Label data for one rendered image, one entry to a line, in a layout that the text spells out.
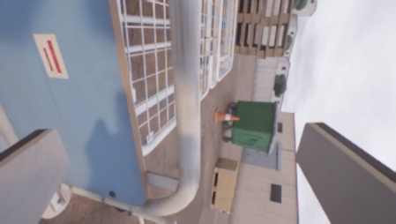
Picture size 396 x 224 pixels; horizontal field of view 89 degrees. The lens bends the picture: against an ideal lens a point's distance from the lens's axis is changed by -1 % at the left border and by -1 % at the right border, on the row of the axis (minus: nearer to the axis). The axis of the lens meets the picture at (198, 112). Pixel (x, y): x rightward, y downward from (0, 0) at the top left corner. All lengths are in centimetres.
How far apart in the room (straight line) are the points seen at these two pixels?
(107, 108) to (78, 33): 7
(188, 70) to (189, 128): 5
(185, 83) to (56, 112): 16
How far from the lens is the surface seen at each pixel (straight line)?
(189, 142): 19
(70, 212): 133
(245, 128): 561
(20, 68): 28
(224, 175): 559
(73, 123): 26
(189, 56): 16
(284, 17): 385
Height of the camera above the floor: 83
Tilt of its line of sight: 16 degrees down
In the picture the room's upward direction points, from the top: 98 degrees clockwise
